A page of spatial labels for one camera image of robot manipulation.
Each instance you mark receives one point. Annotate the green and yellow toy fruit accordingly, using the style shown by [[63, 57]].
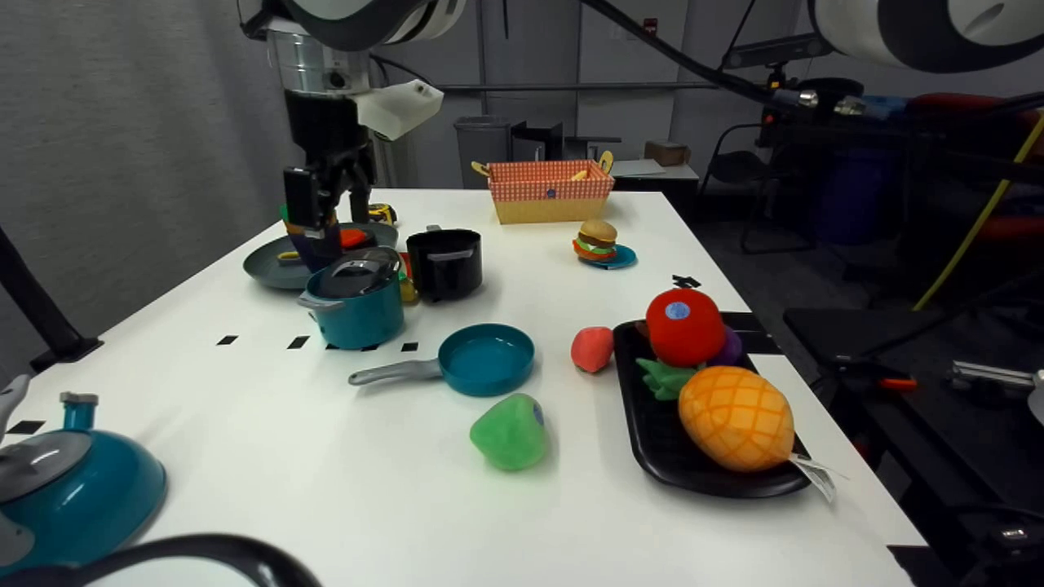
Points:
[[406, 281]]

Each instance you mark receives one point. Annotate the red chair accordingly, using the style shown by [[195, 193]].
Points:
[[1014, 224]]

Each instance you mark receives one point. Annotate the black tape square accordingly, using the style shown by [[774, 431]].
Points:
[[226, 339], [26, 424], [297, 339], [410, 346]]

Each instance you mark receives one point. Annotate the green plush pear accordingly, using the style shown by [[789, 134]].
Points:
[[511, 434]]

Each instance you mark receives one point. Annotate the orange toy on plate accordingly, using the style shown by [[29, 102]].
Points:
[[358, 237]]

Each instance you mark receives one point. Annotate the orange plush pineapple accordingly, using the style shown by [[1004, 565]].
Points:
[[739, 418]]

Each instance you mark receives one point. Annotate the teal toy frying pan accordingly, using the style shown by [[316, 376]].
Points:
[[492, 358]]

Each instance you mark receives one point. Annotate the teal toy kettle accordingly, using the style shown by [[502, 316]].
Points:
[[75, 492]]

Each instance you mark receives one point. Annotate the grey curtain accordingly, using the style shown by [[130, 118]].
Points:
[[130, 165]]

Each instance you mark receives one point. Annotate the black plastic tray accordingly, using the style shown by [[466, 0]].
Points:
[[654, 434]]

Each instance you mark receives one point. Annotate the black stand leg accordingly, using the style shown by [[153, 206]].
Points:
[[36, 311]]

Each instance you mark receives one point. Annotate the red-orange plush fruit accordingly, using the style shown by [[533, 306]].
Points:
[[592, 349]]

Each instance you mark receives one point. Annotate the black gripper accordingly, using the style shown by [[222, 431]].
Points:
[[326, 130]]

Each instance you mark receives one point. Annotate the teal toy pot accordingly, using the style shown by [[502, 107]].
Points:
[[361, 319]]

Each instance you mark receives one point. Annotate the stack of coloured cups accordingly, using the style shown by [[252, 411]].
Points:
[[313, 252]]

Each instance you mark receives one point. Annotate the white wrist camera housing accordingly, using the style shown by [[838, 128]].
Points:
[[397, 106]]

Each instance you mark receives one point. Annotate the purple plush fruit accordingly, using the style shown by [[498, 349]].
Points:
[[733, 346]]

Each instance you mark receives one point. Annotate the yellow and black toy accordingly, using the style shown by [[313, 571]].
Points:
[[383, 214]]

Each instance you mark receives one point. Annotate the black toy pot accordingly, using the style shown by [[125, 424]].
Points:
[[444, 264]]

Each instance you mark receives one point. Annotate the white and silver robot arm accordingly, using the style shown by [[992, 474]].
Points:
[[361, 17]]

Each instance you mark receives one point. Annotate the red plush tomato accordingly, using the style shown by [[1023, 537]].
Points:
[[686, 328]]

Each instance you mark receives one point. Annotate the small teal toy plate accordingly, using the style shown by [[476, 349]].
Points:
[[624, 258]]

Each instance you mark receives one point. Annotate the cluster of small tape bits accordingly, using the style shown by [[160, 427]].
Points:
[[686, 281]]

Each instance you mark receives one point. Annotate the grey toy plate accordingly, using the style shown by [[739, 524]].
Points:
[[266, 264]]

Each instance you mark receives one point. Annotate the toy burger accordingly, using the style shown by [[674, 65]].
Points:
[[594, 239]]

